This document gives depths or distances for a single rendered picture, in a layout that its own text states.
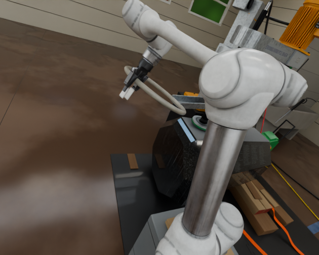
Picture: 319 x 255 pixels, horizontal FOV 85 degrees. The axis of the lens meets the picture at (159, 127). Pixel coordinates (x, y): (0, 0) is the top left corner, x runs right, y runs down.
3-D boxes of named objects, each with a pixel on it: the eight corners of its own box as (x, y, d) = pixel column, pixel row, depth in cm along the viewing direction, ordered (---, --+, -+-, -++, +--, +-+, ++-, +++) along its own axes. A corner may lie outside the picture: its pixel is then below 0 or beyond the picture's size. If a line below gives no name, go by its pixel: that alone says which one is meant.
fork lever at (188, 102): (220, 100, 178) (222, 96, 176) (234, 111, 166) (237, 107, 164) (167, 97, 137) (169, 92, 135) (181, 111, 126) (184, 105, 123)
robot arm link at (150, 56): (164, 60, 91) (157, 70, 93) (153, 51, 95) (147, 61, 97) (156, 52, 83) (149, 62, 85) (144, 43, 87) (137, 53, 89)
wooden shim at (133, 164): (126, 154, 229) (127, 153, 228) (134, 154, 233) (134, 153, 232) (130, 169, 211) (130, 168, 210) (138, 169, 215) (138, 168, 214)
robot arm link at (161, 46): (156, 53, 96) (139, 39, 87) (173, 28, 92) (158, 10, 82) (166, 61, 90) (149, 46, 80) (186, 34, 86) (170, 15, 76)
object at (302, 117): (247, 125, 450) (269, 96, 404) (276, 127, 511) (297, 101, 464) (266, 141, 406) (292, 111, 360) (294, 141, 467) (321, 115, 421)
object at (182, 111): (160, 89, 148) (162, 86, 147) (195, 124, 118) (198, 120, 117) (112, 58, 111) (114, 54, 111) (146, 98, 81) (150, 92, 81)
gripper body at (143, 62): (148, 61, 86) (137, 77, 88) (156, 68, 93) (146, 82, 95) (139, 54, 88) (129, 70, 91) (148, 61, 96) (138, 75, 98)
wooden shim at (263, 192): (258, 190, 241) (260, 190, 240) (263, 189, 246) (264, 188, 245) (274, 207, 223) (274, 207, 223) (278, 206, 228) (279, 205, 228)
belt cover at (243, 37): (273, 62, 189) (284, 47, 180) (295, 72, 173) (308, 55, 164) (219, 44, 133) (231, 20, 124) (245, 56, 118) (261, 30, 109)
